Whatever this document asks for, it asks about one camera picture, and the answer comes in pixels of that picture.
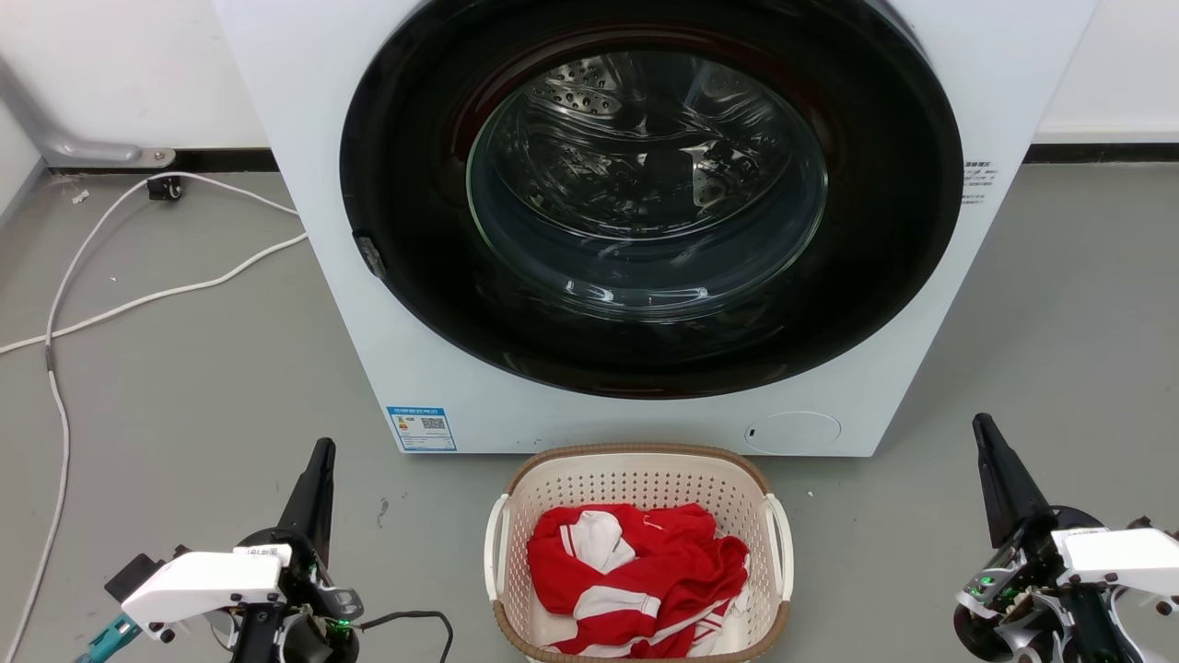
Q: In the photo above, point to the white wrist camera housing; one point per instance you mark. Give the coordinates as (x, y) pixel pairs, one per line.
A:
(198, 585)
(1119, 557)

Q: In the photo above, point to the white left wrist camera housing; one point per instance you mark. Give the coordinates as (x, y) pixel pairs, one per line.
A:
(198, 585)

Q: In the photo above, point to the grey wall pipe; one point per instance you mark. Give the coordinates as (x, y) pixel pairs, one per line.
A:
(55, 138)

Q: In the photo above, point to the blue energy label sticker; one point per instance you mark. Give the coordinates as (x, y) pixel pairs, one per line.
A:
(422, 428)

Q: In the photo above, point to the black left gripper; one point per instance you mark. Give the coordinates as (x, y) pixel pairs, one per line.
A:
(318, 589)

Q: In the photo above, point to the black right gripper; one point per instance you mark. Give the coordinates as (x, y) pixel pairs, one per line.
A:
(1032, 552)

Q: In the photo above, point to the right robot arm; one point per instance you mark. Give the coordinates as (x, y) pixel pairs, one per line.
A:
(1068, 631)

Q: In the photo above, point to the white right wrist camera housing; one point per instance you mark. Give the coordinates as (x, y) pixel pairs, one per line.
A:
(1119, 557)

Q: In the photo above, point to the grey door latch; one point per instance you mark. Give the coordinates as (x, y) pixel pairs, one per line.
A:
(371, 256)

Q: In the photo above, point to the small black floor clip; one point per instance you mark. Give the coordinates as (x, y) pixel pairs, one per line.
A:
(165, 189)

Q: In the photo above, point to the small printed text label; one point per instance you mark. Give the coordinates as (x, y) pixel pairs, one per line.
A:
(976, 184)

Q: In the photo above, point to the black round washer door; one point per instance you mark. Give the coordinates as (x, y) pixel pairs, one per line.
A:
(884, 276)

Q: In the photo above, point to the round white filter cover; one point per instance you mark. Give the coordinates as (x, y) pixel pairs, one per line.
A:
(793, 432)

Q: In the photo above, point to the cream plastic laundry basket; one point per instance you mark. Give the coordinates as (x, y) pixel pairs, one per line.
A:
(645, 477)

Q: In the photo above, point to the stainless steel washer drum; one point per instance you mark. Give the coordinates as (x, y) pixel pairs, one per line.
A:
(645, 175)

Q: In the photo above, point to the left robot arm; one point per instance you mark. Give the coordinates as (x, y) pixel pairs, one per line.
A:
(256, 640)

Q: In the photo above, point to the white front-load washing machine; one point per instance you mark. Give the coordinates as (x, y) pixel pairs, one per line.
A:
(999, 64)

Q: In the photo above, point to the red and white garment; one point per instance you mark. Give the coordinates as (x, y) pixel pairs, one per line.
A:
(654, 571)

